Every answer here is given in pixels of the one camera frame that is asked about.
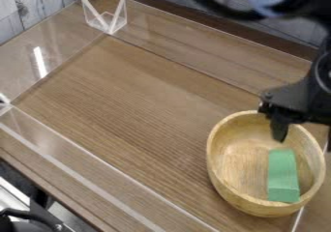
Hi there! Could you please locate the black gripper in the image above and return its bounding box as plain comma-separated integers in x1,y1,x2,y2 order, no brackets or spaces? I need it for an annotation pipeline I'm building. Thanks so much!
259,78,331,142

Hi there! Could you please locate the green rectangular block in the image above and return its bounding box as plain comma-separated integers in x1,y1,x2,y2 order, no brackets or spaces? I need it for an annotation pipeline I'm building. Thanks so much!
268,149,301,203

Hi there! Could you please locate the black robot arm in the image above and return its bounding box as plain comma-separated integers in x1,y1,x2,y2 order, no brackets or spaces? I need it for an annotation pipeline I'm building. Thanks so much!
195,0,331,142

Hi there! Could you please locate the wooden bowl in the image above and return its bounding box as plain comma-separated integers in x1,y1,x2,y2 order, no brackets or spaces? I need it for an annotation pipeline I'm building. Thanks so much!
205,110,326,218

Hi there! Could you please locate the clear acrylic enclosure wall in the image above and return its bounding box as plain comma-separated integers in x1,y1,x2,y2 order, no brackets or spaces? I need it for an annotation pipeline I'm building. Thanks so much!
0,0,331,232

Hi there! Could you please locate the clear acrylic corner bracket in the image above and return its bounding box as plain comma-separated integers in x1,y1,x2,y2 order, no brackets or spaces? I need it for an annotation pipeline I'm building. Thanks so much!
82,0,128,35

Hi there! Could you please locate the black metal mount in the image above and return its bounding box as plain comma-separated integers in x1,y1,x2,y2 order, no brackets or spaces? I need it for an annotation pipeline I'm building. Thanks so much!
30,200,77,232

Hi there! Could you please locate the black cable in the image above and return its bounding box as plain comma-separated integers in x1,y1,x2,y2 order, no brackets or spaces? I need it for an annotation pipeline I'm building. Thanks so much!
0,208,45,232

